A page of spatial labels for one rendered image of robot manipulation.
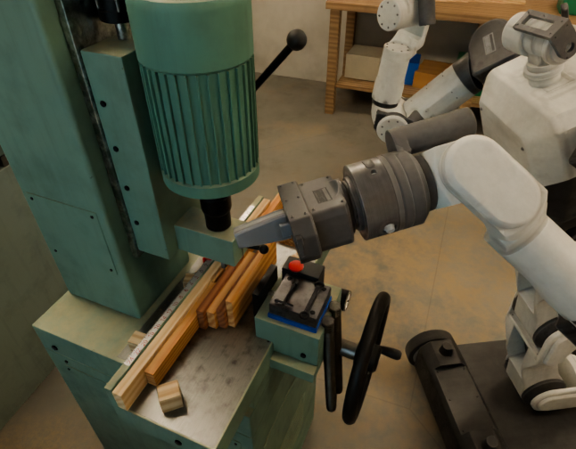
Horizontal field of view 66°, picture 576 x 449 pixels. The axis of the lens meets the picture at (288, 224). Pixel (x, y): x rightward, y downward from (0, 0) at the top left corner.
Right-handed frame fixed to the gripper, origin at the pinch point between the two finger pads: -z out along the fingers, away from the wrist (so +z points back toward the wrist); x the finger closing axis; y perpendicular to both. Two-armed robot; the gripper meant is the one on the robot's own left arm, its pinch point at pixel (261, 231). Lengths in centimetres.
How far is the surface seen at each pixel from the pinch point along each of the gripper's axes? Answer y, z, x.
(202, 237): -17.9, -13.2, 35.0
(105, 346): -38, -43, 36
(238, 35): 17.5, 4.2, 23.5
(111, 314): -37, -43, 45
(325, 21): -31, 90, 367
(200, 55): 16.6, -1.6, 21.3
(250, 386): -39.1, -11.4, 14.1
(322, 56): -59, 83, 373
